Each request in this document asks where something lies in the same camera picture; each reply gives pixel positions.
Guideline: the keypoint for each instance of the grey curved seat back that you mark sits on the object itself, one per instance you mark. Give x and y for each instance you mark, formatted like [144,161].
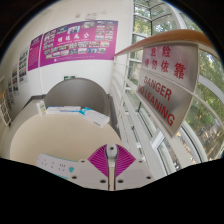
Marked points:
[78,93]

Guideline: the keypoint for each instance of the small upright white box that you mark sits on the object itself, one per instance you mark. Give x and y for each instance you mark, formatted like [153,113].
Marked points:
[41,107]

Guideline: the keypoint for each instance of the white power strip teal edge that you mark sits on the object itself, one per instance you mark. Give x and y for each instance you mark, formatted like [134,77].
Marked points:
[53,163]

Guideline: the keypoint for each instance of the large magenta photo poster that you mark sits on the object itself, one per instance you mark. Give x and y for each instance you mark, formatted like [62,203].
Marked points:
[78,43]

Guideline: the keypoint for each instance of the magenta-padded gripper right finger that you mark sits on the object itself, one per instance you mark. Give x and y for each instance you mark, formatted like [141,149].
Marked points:
[133,173]

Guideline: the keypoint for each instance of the white photo poster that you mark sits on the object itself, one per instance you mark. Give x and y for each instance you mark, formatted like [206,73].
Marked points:
[10,91]
[15,81]
[23,66]

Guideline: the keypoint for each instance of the warning sign with red letters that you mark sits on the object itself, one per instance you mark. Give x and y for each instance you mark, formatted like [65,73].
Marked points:
[163,101]

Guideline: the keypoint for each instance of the green exit sign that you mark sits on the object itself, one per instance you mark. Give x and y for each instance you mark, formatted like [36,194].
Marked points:
[69,77]

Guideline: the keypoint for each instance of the white railing with wooden handrail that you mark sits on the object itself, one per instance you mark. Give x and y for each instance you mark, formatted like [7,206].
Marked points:
[173,35]

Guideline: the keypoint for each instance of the flat white box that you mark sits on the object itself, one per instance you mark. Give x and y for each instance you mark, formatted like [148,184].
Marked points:
[71,109]
[54,110]

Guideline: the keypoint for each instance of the white window frame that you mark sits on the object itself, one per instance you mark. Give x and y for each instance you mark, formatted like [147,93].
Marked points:
[134,20]

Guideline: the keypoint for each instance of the white box with teal end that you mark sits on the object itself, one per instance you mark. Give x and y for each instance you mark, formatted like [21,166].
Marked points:
[96,117]

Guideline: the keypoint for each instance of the narrow magenta poster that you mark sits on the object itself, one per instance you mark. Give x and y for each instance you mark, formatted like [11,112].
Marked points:
[34,53]

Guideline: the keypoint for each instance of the warning sign with red characters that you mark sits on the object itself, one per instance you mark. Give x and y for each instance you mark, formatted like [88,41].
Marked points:
[170,65]

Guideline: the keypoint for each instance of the white stair railing wooden top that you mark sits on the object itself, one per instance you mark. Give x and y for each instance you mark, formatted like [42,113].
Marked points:
[5,111]

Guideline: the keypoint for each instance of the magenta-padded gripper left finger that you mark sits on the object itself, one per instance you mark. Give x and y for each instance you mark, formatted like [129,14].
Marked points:
[90,175]

